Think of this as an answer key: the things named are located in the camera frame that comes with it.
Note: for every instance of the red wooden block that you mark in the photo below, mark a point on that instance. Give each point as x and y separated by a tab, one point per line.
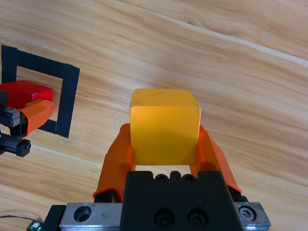
24	90

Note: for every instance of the black module with green lights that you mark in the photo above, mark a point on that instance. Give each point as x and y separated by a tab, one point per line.
33	226

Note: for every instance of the black tape square outline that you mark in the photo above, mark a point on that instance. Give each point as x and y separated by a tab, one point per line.
69	96

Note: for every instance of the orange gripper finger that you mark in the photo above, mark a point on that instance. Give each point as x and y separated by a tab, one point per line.
214	158
113	163

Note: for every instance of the yellow wooden block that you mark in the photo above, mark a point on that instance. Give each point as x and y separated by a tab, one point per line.
163	130

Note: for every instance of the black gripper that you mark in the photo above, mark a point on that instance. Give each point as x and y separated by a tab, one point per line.
9	115

